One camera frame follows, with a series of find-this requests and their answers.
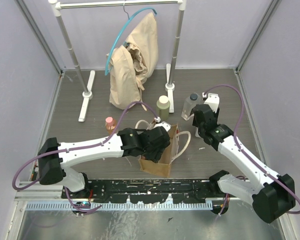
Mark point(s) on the blue clothes hanger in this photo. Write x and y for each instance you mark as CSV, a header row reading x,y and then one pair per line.
x,y
107,68

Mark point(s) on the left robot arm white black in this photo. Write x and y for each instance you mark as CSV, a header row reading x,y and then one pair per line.
x,y
55,160

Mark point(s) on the pink cap amber bottle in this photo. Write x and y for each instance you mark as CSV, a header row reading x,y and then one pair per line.
x,y
110,124

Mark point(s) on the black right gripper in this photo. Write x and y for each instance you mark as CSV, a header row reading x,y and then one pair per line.
x,y
216,115

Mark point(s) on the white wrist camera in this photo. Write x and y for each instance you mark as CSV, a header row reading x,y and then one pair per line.
x,y
159,123
211,99

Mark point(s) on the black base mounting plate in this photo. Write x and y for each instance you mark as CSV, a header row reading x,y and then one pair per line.
x,y
148,191

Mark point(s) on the cream lid green jar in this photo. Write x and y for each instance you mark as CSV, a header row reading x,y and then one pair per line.
x,y
163,107

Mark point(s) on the white bottle grey cap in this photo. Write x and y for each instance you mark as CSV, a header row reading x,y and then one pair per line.
x,y
197,132

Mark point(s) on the white slotted cable duct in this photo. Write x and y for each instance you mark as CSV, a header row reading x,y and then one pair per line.
x,y
166,206

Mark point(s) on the dark cap clear bottle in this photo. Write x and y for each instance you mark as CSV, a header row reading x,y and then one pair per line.
x,y
190,102

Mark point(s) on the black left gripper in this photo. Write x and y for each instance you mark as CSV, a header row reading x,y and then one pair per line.
x,y
160,141

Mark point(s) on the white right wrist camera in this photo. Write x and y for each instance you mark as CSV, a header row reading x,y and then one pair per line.
x,y
211,99

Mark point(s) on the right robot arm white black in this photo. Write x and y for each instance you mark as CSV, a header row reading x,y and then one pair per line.
x,y
269,193

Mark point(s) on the white metal clothes rack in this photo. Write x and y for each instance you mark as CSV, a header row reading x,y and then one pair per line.
x,y
87,93

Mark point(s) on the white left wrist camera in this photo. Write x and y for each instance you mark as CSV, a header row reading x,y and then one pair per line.
x,y
159,123

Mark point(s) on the small green led board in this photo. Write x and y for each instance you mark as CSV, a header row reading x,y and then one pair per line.
x,y
83,204

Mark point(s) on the canvas tote bag with handles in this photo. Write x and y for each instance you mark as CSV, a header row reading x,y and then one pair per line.
x,y
163,167

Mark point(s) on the beige cloth garment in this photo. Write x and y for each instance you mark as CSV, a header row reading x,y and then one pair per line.
x,y
133,63

